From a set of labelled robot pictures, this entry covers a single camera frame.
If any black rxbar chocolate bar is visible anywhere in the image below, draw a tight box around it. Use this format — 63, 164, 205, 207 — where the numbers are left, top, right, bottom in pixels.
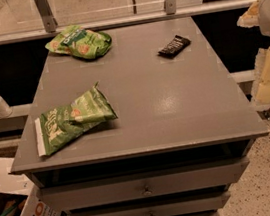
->
158, 35, 191, 58

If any green rice chip bag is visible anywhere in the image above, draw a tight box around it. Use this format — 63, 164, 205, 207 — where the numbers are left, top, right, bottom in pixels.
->
45, 24, 112, 60

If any green snack bag front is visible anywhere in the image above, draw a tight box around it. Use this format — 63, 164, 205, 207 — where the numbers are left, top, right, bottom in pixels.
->
34, 83, 117, 156

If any grey drawer cabinet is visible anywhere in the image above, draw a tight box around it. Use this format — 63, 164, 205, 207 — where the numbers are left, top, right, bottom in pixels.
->
12, 17, 268, 216

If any metal drawer knob top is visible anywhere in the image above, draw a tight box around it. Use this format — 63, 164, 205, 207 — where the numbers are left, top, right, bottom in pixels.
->
142, 186, 153, 196

